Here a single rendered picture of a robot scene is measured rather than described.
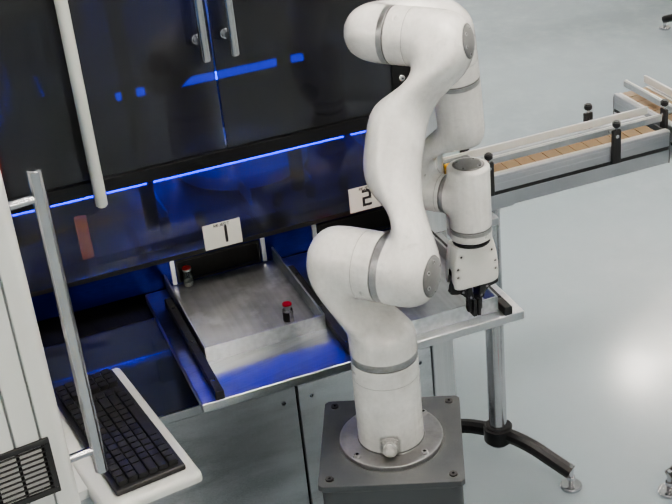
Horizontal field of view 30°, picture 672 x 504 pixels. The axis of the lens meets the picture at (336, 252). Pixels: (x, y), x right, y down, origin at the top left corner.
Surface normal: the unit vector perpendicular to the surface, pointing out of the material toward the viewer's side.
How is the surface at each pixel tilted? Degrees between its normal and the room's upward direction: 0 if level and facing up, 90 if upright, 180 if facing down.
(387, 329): 29
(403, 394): 90
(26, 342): 90
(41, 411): 90
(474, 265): 91
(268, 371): 0
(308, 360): 0
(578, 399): 0
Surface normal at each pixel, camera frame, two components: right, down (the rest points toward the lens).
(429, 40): -0.44, -0.03
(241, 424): 0.36, 0.42
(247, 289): -0.09, -0.88
